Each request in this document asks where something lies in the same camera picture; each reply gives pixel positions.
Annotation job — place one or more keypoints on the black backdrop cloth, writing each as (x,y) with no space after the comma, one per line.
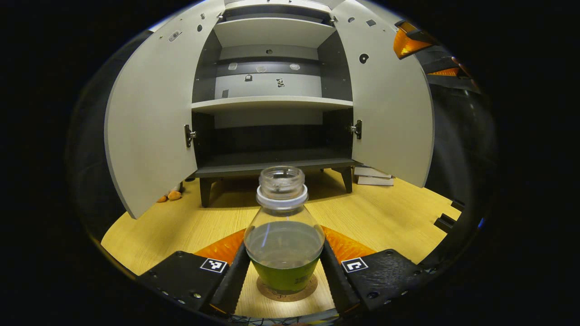
(90,158)
(462,149)

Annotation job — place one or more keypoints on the black bracket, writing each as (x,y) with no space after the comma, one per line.
(444,223)

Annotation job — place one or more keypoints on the round cork coaster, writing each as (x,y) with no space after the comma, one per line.
(290,296)

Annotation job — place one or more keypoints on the stack of books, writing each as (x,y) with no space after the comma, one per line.
(371,180)

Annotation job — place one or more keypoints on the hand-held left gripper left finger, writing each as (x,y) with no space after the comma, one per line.
(233,285)

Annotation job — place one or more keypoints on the white and grey cabinet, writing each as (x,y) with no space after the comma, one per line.
(272,104)

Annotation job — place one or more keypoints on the clear green-label bottle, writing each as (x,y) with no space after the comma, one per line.
(283,253)

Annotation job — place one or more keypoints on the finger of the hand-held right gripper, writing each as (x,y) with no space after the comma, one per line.
(442,67)
(408,43)

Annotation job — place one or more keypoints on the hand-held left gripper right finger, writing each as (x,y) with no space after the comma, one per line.
(337,287)

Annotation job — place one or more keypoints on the plush penguin toy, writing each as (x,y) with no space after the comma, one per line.
(174,195)

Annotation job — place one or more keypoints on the white cabinet drawer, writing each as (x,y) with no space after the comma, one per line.
(276,6)

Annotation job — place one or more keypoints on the white cabinet door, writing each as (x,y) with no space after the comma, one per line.
(154,113)
(389,104)

